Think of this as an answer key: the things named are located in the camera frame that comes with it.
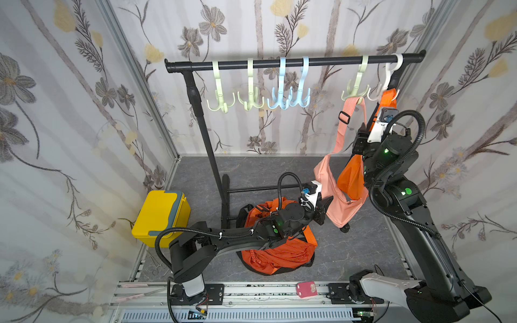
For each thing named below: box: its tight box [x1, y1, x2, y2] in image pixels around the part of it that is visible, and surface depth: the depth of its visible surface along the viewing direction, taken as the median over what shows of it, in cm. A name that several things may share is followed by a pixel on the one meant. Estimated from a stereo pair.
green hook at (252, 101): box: [237, 57, 265, 112], surface depth 55 cm
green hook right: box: [340, 55, 370, 101], surface depth 58 cm
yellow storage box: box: [131, 190, 192, 249], surface depth 83 cm
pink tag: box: [295, 281, 319, 299], surface depth 76 cm
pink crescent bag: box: [314, 96, 369, 229], surface depth 71 cm
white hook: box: [366, 53, 404, 102], surface depth 55 cm
